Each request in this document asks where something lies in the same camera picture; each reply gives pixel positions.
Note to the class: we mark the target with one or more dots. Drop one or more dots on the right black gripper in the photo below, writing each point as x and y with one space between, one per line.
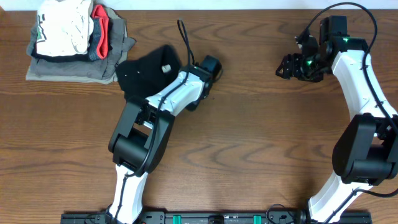
291 63

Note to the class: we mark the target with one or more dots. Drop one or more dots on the black t-shirt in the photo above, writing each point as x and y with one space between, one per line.
157 82

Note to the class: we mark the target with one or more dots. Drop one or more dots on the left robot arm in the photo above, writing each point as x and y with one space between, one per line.
142 133

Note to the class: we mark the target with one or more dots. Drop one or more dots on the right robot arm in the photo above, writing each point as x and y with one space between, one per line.
366 153

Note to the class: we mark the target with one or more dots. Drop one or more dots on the grey folded garment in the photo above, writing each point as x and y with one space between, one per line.
90 62

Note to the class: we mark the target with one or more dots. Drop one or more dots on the red and black folded garment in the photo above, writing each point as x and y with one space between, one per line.
98 48

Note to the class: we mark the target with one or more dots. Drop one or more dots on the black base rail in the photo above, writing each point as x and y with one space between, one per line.
273 216

